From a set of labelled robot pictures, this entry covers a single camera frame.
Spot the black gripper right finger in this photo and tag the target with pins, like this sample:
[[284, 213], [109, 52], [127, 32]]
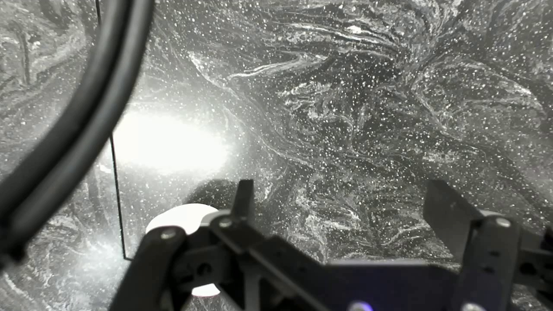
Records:
[[484, 246]]

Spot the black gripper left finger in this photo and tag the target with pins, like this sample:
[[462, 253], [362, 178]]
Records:
[[170, 263]]

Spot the white bowl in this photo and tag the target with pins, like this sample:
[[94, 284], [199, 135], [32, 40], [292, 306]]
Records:
[[185, 216]]

